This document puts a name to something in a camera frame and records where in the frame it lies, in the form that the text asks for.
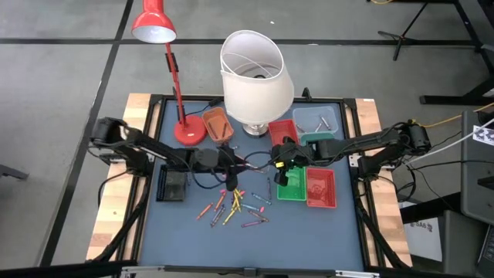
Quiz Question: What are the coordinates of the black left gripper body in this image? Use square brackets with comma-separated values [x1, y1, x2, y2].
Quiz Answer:
[215, 143, 250, 193]

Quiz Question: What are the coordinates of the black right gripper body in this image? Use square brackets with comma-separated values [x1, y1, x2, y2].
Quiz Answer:
[271, 135, 308, 187]

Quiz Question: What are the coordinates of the violet crayon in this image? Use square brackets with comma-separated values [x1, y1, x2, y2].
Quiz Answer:
[209, 204, 226, 229]

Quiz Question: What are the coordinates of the red slotted plastic basket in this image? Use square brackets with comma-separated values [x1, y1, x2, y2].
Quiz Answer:
[268, 118, 301, 147]
[306, 167, 337, 209]

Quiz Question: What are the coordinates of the green slotted plastic basket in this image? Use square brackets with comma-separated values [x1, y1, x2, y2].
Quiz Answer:
[276, 166, 308, 202]

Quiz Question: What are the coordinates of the teal plastic bin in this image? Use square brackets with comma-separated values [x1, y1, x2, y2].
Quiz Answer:
[299, 131, 336, 147]

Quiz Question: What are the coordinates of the clear plastic bin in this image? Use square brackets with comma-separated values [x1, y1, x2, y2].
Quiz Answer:
[292, 105, 340, 136]

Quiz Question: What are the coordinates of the orange plastic bin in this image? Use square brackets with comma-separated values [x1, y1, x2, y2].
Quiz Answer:
[201, 107, 235, 144]

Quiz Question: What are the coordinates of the red desk lamp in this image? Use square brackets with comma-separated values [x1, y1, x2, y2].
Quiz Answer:
[130, 0, 208, 147]

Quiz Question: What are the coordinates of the red-brown crayon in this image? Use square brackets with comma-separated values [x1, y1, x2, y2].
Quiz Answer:
[247, 209, 270, 223]

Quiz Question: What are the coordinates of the white shade silver table lamp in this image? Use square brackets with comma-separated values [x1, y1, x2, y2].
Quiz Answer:
[219, 29, 295, 138]

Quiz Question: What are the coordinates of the black mesh basket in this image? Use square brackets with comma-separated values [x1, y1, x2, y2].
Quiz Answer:
[155, 164, 188, 202]

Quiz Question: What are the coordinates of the wooden side board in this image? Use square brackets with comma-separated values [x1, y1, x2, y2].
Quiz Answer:
[354, 97, 413, 268]
[85, 92, 152, 262]

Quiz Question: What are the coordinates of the black desk foot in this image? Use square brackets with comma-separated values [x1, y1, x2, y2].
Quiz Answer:
[399, 192, 464, 225]

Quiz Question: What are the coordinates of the white box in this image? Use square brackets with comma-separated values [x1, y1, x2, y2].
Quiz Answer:
[401, 215, 445, 263]

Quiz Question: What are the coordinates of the black tripod stand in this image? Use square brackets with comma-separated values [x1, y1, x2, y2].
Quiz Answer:
[377, 0, 494, 63]

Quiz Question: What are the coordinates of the black desk leg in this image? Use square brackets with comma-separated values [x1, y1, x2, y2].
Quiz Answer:
[419, 73, 494, 106]

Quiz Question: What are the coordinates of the grey desk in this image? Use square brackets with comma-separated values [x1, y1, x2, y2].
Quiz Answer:
[461, 110, 494, 225]

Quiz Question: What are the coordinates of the printed marker paper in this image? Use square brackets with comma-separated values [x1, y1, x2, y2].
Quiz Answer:
[472, 124, 494, 147]

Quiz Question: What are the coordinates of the black chair leg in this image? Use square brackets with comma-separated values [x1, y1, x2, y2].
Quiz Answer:
[0, 164, 30, 181]

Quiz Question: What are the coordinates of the black keyboard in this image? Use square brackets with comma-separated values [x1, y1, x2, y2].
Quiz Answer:
[476, 225, 494, 273]

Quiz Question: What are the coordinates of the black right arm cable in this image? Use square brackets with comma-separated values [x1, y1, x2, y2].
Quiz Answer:
[242, 150, 279, 171]

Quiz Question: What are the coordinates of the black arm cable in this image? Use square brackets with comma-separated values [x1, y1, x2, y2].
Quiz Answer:
[242, 150, 279, 171]
[188, 152, 232, 191]

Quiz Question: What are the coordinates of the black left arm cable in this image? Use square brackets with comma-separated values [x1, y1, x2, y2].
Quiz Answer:
[188, 152, 232, 191]

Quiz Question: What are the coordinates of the black lamp cord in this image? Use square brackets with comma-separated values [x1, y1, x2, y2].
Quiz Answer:
[184, 97, 224, 117]

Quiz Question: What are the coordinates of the black table frame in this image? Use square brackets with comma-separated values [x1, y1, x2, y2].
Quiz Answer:
[115, 93, 387, 278]

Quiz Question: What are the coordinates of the silver corner bracket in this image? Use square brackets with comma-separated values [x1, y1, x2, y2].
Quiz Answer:
[120, 264, 166, 277]
[334, 269, 381, 278]

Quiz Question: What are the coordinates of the white cable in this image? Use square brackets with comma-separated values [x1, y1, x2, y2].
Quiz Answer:
[404, 117, 494, 167]

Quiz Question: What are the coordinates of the yellow extension cable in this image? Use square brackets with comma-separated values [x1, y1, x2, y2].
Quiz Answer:
[418, 102, 494, 131]

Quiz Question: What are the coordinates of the black floor cable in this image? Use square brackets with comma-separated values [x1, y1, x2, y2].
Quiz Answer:
[408, 158, 494, 171]

